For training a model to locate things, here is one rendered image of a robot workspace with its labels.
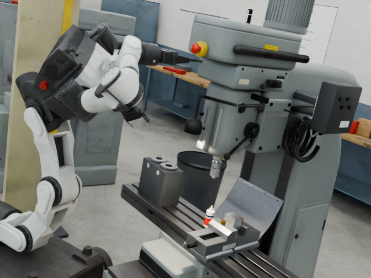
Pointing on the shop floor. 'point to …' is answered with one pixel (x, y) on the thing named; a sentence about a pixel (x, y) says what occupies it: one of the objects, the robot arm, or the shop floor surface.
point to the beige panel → (20, 62)
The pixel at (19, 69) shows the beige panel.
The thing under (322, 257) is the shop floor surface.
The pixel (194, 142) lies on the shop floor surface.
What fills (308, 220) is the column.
